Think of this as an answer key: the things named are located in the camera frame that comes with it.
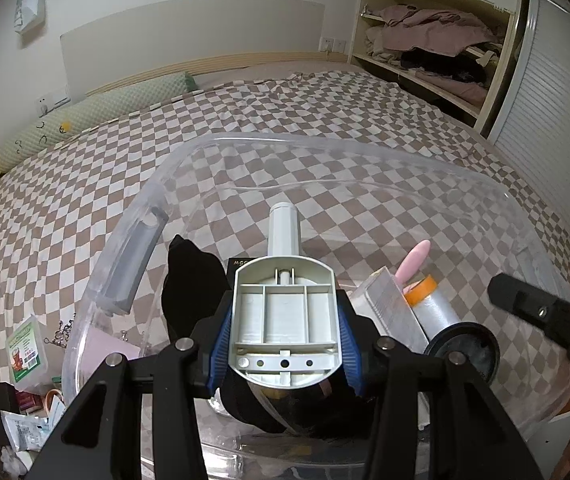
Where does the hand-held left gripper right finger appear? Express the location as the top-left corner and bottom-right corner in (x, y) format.
(335, 305), (546, 480)

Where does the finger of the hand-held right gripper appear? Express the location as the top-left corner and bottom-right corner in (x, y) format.
(487, 272), (570, 376)

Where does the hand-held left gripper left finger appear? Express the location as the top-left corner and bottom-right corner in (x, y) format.
(25, 305), (236, 480)

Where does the white cup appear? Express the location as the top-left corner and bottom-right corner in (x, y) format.
(425, 321), (500, 386)

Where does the white plastic handled tool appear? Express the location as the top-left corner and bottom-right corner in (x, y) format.
(228, 202), (342, 388)

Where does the clear film roll orange core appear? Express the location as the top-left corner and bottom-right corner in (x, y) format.
(404, 275), (466, 336)

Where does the clear plastic storage container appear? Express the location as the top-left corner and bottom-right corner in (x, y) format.
(62, 132), (570, 461)

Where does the black sock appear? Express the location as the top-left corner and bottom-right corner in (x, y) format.
(161, 234), (233, 341)

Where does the blue-white packet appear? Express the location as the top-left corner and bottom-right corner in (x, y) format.
(45, 395), (66, 426)

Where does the green-lid clear box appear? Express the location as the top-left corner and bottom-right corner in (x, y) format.
(6, 315), (48, 391)

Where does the red small box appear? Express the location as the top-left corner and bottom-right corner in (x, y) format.
(15, 390), (46, 413)

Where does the white louvered door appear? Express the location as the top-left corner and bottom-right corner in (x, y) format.
(485, 0), (570, 241)

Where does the white sachet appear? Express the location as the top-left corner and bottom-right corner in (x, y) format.
(0, 410), (53, 453)

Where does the white cloth flower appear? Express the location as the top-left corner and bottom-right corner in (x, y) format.
(0, 447), (33, 478)

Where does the checkered bedsheet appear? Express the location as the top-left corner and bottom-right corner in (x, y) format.
(0, 70), (570, 411)

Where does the black clothes pile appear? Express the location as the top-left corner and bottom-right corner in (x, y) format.
(400, 47), (490, 83)

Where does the green bolster pillow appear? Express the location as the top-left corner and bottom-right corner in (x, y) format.
(0, 72), (198, 171)

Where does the pink clothes pile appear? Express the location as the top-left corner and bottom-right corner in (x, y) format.
(365, 4), (503, 61)

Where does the open wardrobe shelf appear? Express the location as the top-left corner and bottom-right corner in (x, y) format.
(350, 0), (520, 133)

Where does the white paper bag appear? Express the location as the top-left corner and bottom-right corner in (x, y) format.
(12, 0), (48, 35)

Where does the silver bead chain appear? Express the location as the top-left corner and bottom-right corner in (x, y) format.
(52, 310), (78, 348)

